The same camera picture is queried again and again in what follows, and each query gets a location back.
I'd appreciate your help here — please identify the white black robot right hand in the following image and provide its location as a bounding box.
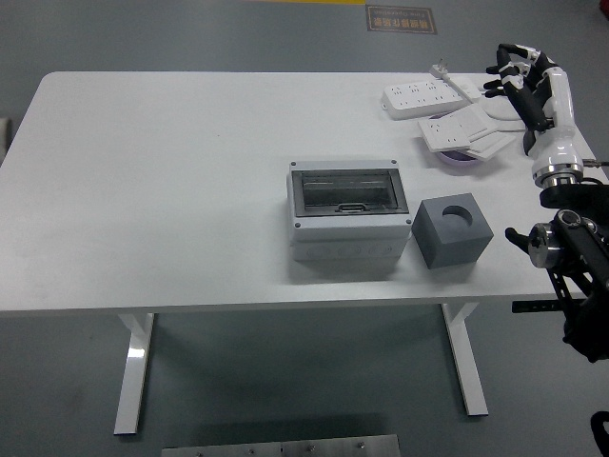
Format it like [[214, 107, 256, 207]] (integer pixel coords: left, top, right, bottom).
[[482, 42, 585, 176]]

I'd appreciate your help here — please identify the smoky transparent box lid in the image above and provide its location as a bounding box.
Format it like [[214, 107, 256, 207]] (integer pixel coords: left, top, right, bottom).
[[290, 169, 409, 218]]

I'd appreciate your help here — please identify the grey plastic junction box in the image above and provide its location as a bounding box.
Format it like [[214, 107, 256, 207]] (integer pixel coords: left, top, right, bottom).
[[285, 159, 413, 262]]

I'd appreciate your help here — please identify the black table control box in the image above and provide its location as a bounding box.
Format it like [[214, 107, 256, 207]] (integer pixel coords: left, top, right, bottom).
[[512, 298, 562, 314]]

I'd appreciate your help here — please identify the wide white power strip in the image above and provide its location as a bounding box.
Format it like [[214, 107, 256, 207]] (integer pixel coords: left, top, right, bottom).
[[379, 79, 470, 120]]

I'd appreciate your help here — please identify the grey block with round hole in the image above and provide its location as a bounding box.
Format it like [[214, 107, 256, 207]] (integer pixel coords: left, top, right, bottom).
[[411, 190, 494, 271]]

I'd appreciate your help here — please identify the brown floor sign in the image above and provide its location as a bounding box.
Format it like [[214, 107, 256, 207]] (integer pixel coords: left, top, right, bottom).
[[364, 4, 438, 35]]

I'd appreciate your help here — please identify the white table leg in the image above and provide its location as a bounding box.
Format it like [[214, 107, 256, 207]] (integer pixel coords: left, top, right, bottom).
[[441, 303, 490, 418], [112, 312, 156, 435]]

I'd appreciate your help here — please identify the grey metal plate with screws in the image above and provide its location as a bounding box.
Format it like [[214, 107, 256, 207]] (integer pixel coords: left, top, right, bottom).
[[161, 433, 402, 457]]

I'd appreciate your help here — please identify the white wall socket panel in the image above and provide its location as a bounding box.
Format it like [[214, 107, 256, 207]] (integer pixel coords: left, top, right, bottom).
[[418, 116, 472, 154]]

